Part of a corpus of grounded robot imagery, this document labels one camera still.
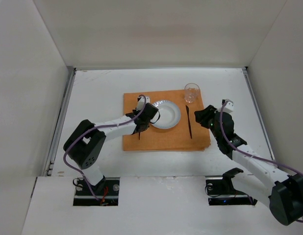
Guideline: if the black plastic knife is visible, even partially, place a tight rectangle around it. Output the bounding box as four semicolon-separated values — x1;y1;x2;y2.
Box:
185;105;192;139

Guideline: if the left aluminium table rail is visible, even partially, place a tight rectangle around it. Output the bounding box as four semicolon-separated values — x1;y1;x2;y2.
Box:
40;66;76;176

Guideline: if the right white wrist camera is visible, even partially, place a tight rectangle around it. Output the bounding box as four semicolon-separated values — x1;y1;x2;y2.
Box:
221;99;234;114

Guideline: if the right aluminium table rail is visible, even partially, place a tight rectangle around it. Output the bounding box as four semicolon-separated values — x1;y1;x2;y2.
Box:
242;67;274;158

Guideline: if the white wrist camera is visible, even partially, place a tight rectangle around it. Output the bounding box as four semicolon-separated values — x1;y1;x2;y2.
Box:
136;95;150;111
221;99;234;114

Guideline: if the white ridged plate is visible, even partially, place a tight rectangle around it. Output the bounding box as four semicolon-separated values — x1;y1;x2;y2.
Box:
151;100;181;129

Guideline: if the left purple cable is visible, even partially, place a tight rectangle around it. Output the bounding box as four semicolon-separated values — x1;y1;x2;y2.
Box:
63;94;147;201

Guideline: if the orange cloth placemat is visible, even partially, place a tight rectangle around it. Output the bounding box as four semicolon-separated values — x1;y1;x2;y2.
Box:
123;90;211;151

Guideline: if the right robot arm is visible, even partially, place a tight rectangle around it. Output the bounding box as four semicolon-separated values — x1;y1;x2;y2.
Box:
194;99;303;226

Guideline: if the clear plastic cup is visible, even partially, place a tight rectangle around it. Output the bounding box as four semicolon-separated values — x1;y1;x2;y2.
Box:
184;83;200;103

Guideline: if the purple cable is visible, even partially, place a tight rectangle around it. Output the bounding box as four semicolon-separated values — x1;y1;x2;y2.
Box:
220;99;303;223
63;94;147;201

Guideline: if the aluminium table rail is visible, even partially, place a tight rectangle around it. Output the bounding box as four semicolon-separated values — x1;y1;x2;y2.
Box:
40;66;76;176
242;67;274;158

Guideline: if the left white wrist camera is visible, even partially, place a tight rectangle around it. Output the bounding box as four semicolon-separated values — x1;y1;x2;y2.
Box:
136;95;150;111

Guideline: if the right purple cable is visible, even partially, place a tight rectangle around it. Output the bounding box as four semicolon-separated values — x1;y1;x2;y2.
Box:
220;99;303;223

